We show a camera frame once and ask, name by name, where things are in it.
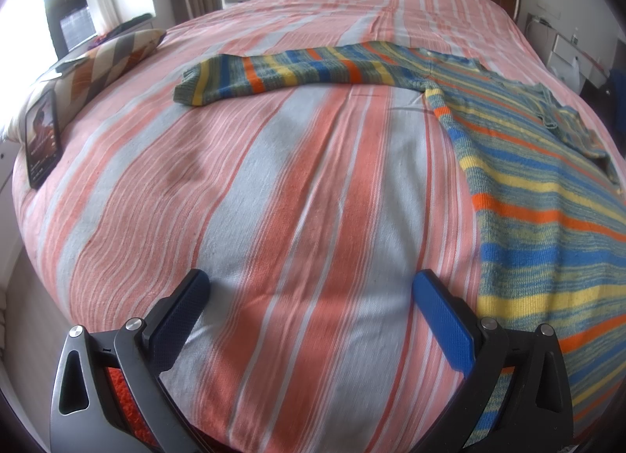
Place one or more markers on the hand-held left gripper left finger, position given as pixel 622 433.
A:
pixel 181 308

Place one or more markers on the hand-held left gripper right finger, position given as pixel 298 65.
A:
pixel 442 321

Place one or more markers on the striped knit sweater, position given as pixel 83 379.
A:
pixel 528 188

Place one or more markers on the dark clothes on sill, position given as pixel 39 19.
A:
pixel 124 25

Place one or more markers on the orange fuzzy cloth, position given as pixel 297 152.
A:
pixel 128 399

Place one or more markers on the bed with striped cover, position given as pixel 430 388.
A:
pixel 293 164

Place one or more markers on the black smartphone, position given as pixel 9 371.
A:
pixel 43 140

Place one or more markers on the diagonal striped pillow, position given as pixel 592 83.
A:
pixel 107 61

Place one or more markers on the dark flat device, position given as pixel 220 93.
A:
pixel 73 65

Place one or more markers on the white plastic bag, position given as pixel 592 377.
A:
pixel 572 72

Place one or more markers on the blue garment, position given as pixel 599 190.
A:
pixel 618 86

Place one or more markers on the small clear bottle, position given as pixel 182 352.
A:
pixel 574 36

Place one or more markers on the window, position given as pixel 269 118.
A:
pixel 63 2

